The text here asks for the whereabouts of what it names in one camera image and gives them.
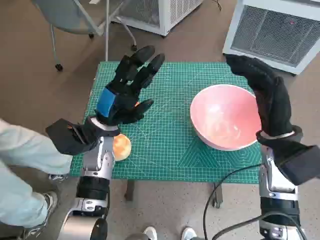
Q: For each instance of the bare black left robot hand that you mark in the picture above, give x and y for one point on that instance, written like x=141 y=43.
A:
x=125 y=100

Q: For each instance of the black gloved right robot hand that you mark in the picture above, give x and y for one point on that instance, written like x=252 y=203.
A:
x=272 y=105

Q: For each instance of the round toy bread bun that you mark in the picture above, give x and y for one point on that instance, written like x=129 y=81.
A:
x=122 y=148

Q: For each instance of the pink bowl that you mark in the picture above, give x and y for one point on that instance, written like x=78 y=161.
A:
x=220 y=117

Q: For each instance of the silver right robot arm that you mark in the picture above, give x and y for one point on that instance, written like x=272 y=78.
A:
x=272 y=180

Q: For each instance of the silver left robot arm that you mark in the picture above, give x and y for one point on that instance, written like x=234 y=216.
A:
x=97 y=162

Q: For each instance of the green cutting mat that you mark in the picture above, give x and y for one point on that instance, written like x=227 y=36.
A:
x=165 y=125

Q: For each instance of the grey metal pole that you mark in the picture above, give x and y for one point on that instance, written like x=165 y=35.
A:
x=106 y=37

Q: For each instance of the large white mesh cabinet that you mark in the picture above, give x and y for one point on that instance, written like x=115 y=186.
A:
x=270 y=32

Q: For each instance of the black table leg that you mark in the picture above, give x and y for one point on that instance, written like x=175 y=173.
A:
x=129 y=190
x=218 y=197

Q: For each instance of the white louvred mesh cabinet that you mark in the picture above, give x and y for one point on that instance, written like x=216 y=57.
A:
x=175 y=12

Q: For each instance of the grey wheeled chair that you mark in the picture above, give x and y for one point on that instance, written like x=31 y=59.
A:
x=67 y=15

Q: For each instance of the person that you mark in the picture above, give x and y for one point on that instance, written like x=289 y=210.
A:
x=20 y=155

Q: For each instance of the white shoe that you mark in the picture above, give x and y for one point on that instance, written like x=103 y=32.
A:
x=188 y=233
x=150 y=233

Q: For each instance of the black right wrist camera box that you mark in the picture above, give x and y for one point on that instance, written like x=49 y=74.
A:
x=300 y=162

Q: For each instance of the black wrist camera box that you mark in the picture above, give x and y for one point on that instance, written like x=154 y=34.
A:
x=300 y=162
x=65 y=140

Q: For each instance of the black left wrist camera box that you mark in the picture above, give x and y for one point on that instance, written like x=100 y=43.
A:
x=65 y=140

